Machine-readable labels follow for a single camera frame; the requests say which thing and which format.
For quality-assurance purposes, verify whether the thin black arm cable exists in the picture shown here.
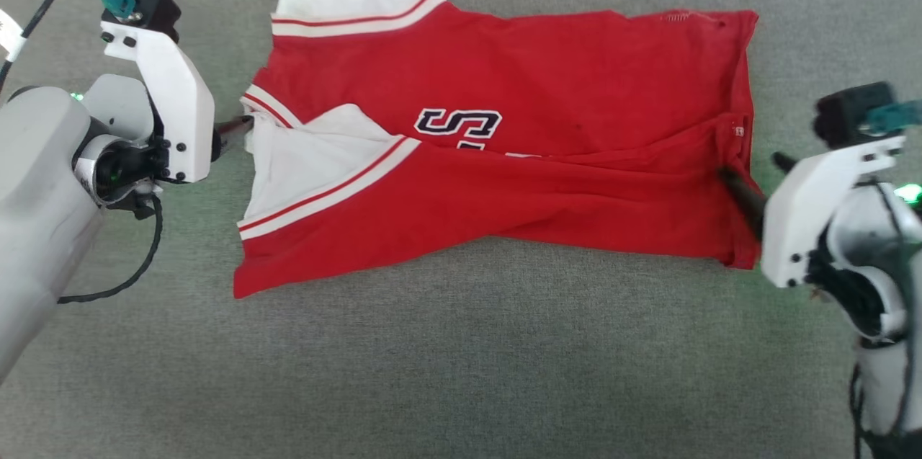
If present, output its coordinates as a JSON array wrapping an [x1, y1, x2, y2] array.
[[849, 362, 912, 459], [56, 194, 165, 306]]

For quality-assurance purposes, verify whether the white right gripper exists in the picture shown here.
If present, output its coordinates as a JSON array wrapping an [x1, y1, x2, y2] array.
[[719, 133, 907, 290]]

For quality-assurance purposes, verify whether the white cable label tag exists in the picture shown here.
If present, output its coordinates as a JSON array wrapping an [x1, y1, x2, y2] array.
[[0, 9, 27, 63]]

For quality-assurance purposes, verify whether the red and white basketball jersey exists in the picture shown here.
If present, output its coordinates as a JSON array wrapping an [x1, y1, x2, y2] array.
[[232, 0, 763, 300]]

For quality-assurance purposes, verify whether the teal plug right camera cable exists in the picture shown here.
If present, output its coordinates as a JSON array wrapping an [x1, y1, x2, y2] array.
[[867, 99, 922, 135]]

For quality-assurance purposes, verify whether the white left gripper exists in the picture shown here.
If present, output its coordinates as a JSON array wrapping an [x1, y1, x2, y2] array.
[[99, 19, 255, 186]]

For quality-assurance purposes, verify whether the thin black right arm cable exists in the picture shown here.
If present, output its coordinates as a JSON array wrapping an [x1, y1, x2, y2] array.
[[849, 362, 912, 459]]

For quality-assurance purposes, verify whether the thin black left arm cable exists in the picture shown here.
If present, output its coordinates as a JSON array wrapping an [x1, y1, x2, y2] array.
[[56, 194, 165, 306]]

